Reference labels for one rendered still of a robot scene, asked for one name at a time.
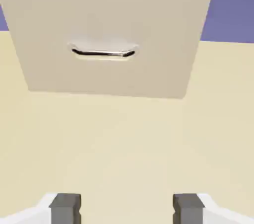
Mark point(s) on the cream painted cabinet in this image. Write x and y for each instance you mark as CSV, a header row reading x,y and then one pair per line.
x,y
210,10

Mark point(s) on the cream drawer front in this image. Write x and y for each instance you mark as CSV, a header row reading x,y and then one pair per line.
x,y
111,19

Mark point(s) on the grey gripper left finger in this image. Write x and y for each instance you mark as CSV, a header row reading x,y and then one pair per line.
x,y
63,208

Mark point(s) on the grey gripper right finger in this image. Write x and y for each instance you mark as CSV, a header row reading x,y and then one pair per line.
x,y
188,208

